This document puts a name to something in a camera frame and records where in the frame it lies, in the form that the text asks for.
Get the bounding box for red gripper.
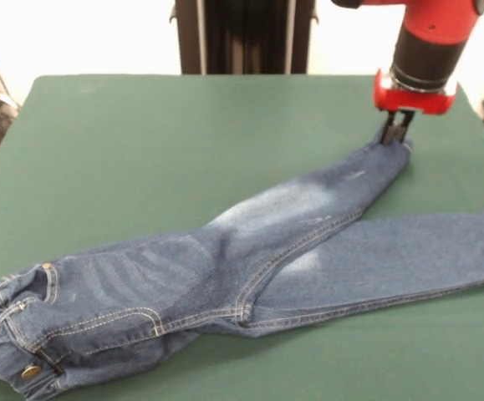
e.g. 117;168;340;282
372;69;459;146

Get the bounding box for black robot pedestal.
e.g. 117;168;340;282
168;0;318;75

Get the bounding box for blue denim jeans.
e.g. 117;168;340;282
0;127;484;398

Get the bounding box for dark green table cloth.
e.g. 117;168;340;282
0;73;484;401

